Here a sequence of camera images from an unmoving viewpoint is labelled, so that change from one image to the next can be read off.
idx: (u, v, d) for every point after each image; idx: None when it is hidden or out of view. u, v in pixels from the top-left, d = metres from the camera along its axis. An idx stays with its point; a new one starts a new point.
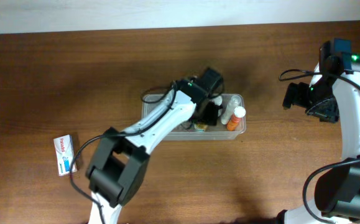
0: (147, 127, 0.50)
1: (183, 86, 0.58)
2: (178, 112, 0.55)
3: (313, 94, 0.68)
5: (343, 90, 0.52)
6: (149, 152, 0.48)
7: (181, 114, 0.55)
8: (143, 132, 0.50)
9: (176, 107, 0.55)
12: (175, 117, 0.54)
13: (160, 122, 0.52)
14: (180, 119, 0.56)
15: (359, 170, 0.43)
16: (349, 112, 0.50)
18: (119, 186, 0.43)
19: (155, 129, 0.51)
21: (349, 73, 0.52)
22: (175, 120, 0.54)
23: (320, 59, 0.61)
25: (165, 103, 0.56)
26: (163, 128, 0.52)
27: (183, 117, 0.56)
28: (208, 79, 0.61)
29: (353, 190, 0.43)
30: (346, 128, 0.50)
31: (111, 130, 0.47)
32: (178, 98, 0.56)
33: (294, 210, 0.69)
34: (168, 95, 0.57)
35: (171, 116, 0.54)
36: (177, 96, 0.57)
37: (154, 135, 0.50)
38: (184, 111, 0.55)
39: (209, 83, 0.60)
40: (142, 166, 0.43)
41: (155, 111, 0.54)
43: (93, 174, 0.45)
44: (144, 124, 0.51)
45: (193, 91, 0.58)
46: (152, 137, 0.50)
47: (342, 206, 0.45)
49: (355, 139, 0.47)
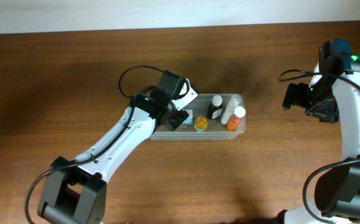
0: (102, 152, 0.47)
1: (140, 102, 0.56)
2: (137, 132, 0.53)
3: (313, 94, 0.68)
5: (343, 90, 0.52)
6: (105, 179, 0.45)
7: (140, 134, 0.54)
8: (99, 158, 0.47)
9: (132, 127, 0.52)
12: (133, 136, 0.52)
13: (114, 145, 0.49)
14: (136, 140, 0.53)
15: (359, 170, 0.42)
16: (349, 112, 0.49)
18: (83, 218, 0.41)
19: (110, 152, 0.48)
21: (349, 73, 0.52)
22: (132, 139, 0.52)
23: (320, 58, 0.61)
25: (122, 122, 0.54)
26: (120, 150, 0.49)
27: (136, 138, 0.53)
28: (178, 88, 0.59)
29: (353, 190, 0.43)
30: (346, 129, 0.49)
31: (60, 161, 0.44)
32: (134, 122, 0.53)
33: (294, 210, 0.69)
34: (125, 112, 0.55)
35: (130, 136, 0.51)
36: (134, 113, 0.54)
37: (111, 159, 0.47)
38: (142, 129, 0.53)
39: (167, 89, 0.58)
40: (97, 196, 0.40)
41: (112, 131, 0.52)
43: (47, 208, 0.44)
44: (97, 150, 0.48)
45: (157, 101, 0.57)
46: (109, 162, 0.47)
47: (343, 206, 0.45)
49: (355, 139, 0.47)
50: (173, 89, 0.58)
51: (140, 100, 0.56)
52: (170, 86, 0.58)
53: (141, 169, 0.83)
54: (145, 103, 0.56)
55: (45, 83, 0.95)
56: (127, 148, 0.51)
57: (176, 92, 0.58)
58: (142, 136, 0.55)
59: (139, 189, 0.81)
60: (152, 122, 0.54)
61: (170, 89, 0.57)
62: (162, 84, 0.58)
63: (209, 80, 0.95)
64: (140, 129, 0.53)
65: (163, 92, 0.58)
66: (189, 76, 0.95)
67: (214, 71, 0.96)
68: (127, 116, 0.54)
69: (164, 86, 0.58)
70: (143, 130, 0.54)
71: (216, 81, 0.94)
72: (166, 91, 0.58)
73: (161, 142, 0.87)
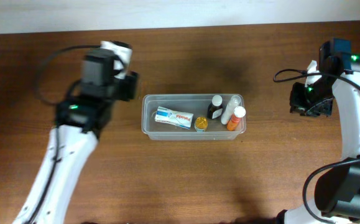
0: (36, 210, 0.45)
1: (67, 112, 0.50)
2: (71, 163, 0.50)
3: (313, 94, 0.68)
5: (344, 90, 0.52)
6: None
7: (76, 163, 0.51)
8: (35, 219, 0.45)
9: (63, 158, 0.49)
12: (67, 172, 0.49)
13: (50, 191, 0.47)
14: (74, 172, 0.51)
15: (359, 170, 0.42)
16: (349, 113, 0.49)
18: None
19: (46, 205, 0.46)
21: (348, 73, 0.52)
22: (67, 175, 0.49)
23: (320, 59, 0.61)
25: (50, 157, 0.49)
26: (56, 198, 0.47)
27: (73, 170, 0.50)
28: (106, 71, 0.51)
29: (353, 190, 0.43)
30: (347, 129, 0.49)
31: None
32: (64, 151, 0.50)
33: (294, 209, 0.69)
34: (51, 137, 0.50)
35: (62, 172, 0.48)
36: (63, 137, 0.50)
37: (50, 212, 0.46)
38: (76, 157, 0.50)
39: (95, 80, 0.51)
40: None
41: (41, 177, 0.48)
43: None
44: (30, 210, 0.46)
45: (89, 102, 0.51)
46: (48, 216, 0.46)
47: (342, 206, 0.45)
49: (355, 139, 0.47)
50: (102, 77, 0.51)
51: (67, 109, 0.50)
52: (96, 76, 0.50)
53: (142, 169, 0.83)
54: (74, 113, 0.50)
55: (45, 84, 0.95)
56: (66, 186, 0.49)
57: (105, 79, 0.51)
58: (80, 160, 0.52)
59: (139, 189, 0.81)
60: (85, 138, 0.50)
61: (98, 79, 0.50)
62: (88, 76, 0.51)
63: (209, 80, 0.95)
64: (73, 154, 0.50)
65: (92, 84, 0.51)
66: (189, 76, 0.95)
67: (214, 71, 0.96)
68: (53, 147, 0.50)
69: (90, 78, 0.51)
70: (78, 155, 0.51)
71: (216, 81, 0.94)
72: (94, 82, 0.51)
73: (161, 142, 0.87)
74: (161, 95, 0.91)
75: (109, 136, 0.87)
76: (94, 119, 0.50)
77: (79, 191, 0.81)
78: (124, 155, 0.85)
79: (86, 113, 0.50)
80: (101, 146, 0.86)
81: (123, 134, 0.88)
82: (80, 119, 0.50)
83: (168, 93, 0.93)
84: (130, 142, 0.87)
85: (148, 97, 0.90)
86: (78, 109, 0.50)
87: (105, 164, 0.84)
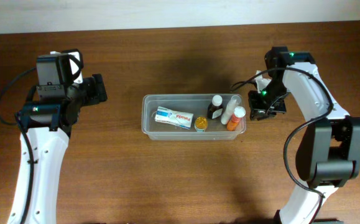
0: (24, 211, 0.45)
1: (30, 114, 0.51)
2: (48, 161, 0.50)
3: (269, 96, 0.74)
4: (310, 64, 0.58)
5: (293, 76, 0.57)
6: None
7: (55, 159, 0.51)
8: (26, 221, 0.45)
9: (38, 158, 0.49)
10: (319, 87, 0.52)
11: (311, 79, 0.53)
12: (47, 170, 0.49)
13: (34, 192, 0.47)
14: (55, 170, 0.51)
15: (323, 127, 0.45)
16: (302, 89, 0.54)
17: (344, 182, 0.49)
18: None
19: (35, 205, 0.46)
21: (290, 65, 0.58)
22: (46, 172, 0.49)
23: (267, 63, 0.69)
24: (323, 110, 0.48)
25: (26, 160, 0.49)
26: (40, 197, 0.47)
27: (54, 167, 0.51)
28: (61, 70, 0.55)
29: (325, 147, 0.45)
30: (304, 104, 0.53)
31: None
32: (38, 151, 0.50)
33: (285, 207, 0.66)
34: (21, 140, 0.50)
35: (42, 171, 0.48)
36: (33, 139, 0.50)
37: (40, 212, 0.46)
38: (53, 154, 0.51)
39: (53, 79, 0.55)
40: None
41: (22, 178, 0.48)
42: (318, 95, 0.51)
43: None
44: (18, 213, 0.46)
45: (52, 101, 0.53)
46: (38, 216, 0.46)
47: (322, 170, 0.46)
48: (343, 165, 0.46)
49: (312, 107, 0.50)
50: (60, 76, 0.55)
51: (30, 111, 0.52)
52: (53, 74, 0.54)
53: (141, 169, 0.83)
54: (38, 113, 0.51)
55: None
56: (50, 185, 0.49)
57: (64, 78, 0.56)
58: (58, 157, 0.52)
59: (139, 188, 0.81)
60: (53, 135, 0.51)
61: (56, 78, 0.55)
62: (45, 78, 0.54)
63: (209, 79, 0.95)
64: (48, 153, 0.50)
65: (51, 84, 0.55)
66: (189, 76, 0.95)
67: (214, 71, 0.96)
68: (26, 150, 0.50)
69: (46, 79, 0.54)
70: (53, 154, 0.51)
71: (215, 81, 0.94)
72: (53, 81, 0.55)
73: (161, 142, 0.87)
74: (161, 95, 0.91)
75: (108, 135, 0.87)
76: (59, 114, 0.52)
77: (79, 191, 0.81)
78: (124, 155, 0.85)
79: (50, 111, 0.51)
80: (101, 145, 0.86)
81: (123, 134, 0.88)
82: (46, 118, 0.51)
83: (168, 93, 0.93)
84: (130, 141, 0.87)
85: (148, 97, 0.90)
86: (40, 111, 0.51)
87: (104, 163, 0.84)
